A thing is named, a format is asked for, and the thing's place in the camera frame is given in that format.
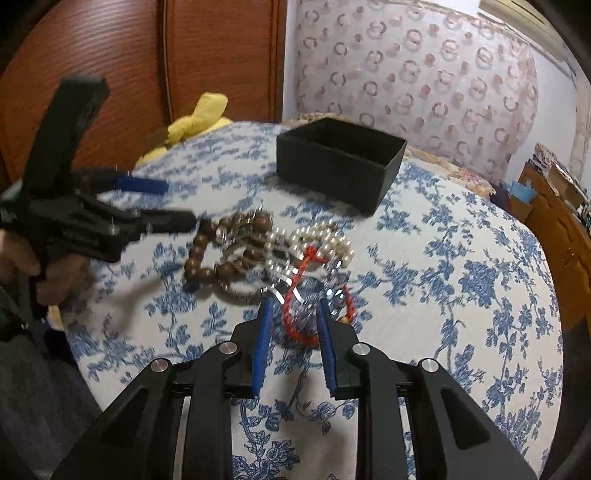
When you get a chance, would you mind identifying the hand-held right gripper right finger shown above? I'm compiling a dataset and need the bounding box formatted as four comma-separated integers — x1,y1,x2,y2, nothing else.
316,298,539,480

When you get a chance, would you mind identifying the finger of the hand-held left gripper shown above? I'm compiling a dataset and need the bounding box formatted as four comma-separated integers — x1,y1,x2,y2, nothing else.
76,168,170,197
104,209,198,243

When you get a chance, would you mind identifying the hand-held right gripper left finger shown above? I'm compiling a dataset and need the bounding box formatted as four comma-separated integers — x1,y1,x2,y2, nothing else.
50,298,278,480

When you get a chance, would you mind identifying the red cord bracelet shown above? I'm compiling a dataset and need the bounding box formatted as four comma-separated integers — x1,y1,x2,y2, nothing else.
283,244,358,347

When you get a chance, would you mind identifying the brown wooden bead bracelet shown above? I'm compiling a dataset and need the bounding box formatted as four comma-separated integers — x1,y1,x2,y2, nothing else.
184,210,275,294

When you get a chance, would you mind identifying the silver bangle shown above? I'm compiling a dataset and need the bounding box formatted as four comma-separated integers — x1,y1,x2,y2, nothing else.
215,256,278,304

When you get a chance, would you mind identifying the silver wavy hair clip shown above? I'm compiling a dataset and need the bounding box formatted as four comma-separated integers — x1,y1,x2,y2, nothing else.
268,258,317,306

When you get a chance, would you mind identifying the white pearl necklace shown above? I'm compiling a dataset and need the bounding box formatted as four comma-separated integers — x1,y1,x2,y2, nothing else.
263,222,355,282

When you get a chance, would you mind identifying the black storage box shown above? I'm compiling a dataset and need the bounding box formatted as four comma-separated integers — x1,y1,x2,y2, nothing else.
276,117,408,217

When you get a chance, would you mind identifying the person's left hand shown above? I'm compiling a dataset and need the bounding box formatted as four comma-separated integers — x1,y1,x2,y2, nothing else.
0,228,95,308

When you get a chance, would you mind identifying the yellow plush toy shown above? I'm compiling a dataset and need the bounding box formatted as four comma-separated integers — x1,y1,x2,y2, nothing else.
134,92,232,168

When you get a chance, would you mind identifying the brown wooden wardrobe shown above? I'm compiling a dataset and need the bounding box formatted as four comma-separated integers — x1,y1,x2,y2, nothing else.
0,0,287,185

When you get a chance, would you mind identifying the blue floral tablecloth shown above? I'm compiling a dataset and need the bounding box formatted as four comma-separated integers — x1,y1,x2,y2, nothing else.
62,120,566,480

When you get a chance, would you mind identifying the cardboard box with blue bag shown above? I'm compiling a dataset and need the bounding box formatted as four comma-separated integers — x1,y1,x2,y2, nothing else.
499,179,536,223

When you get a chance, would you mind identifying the wooden side cabinet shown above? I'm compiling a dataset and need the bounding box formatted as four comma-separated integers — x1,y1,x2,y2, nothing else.
517,143,591,319

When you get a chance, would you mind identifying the sheer curtain with ring print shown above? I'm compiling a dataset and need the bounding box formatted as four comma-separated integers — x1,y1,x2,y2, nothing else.
293,0,540,183

